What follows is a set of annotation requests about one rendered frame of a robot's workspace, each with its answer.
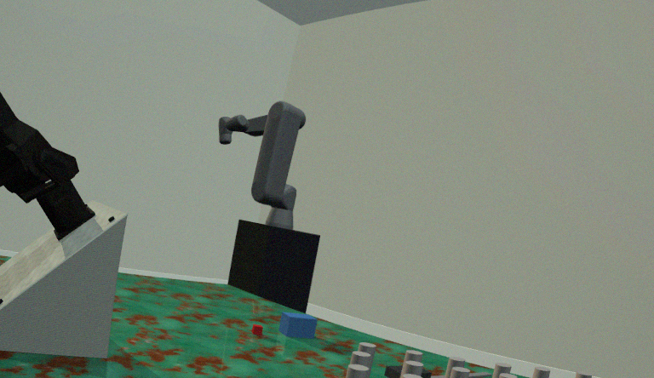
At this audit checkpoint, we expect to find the blue block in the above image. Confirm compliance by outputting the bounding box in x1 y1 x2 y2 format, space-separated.
278 312 318 339

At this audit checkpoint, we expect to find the small red cube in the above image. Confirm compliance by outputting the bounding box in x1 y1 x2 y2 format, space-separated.
251 324 263 335

